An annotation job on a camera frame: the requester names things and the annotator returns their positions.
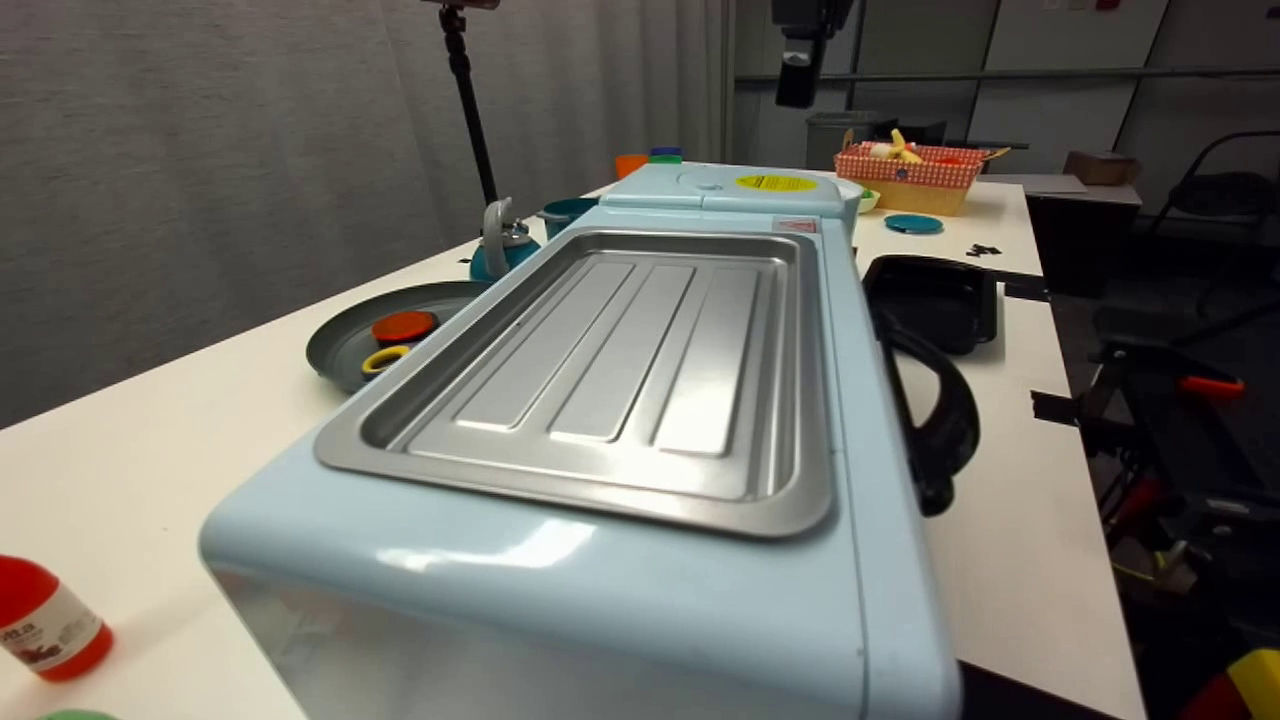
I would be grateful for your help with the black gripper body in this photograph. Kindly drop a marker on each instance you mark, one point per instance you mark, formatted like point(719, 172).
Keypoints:
point(809, 18)

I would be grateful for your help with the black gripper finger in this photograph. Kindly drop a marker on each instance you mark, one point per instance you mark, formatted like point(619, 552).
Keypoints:
point(798, 76)

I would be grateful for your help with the light blue toaster oven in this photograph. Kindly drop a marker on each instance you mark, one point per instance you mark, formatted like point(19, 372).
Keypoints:
point(653, 603)

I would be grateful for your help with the yellow toy banana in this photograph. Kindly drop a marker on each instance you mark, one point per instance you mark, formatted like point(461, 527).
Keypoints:
point(904, 146)

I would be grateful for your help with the small light blue appliance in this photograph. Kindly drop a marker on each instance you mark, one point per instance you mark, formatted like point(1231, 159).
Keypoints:
point(713, 185)

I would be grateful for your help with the small blue cup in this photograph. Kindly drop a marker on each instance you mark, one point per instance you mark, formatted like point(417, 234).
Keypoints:
point(664, 155)

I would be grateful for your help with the orange pink basket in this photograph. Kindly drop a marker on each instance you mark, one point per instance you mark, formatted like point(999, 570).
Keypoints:
point(921, 164)

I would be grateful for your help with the yellow container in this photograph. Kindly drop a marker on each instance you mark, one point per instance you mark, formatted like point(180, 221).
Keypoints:
point(921, 196)

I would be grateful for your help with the orange cup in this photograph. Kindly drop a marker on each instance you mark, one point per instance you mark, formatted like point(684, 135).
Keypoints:
point(628, 164)

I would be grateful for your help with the teal round lid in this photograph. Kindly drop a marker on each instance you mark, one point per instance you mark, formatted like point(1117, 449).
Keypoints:
point(913, 226)

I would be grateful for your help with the small black object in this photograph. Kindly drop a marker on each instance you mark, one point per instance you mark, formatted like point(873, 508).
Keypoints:
point(982, 248)

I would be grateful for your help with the black frying pan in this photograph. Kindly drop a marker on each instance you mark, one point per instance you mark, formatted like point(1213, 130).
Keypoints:
point(933, 300)

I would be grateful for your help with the teal cup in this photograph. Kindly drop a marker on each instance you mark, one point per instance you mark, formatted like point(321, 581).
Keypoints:
point(567, 213)

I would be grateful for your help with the brown cardboard box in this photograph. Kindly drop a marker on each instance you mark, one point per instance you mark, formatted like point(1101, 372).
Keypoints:
point(1101, 170)

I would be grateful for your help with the black tripod pole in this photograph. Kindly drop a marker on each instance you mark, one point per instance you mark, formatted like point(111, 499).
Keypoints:
point(468, 107)

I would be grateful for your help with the white grey toy figure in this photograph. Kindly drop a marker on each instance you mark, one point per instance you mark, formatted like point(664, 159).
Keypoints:
point(500, 226)

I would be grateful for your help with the grey metal baking tray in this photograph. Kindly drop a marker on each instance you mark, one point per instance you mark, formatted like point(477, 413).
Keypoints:
point(622, 372)

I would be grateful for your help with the teal bowl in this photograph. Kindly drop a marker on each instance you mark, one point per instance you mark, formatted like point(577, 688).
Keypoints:
point(485, 260)

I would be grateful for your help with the black chair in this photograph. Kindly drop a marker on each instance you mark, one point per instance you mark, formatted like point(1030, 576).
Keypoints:
point(1222, 193)

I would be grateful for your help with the orange red toy disc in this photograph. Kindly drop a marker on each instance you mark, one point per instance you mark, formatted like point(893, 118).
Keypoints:
point(404, 327)

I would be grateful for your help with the dark grey round plate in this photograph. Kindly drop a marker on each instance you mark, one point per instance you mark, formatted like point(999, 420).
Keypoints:
point(340, 346)

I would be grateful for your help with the yellow and red object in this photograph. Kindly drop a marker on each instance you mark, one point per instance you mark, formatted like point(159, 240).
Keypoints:
point(1241, 685)

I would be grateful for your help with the red bottle with white label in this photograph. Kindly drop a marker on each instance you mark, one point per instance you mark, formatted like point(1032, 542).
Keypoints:
point(46, 625)

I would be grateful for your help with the green round object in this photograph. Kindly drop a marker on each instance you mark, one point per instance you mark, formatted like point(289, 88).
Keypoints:
point(77, 713)

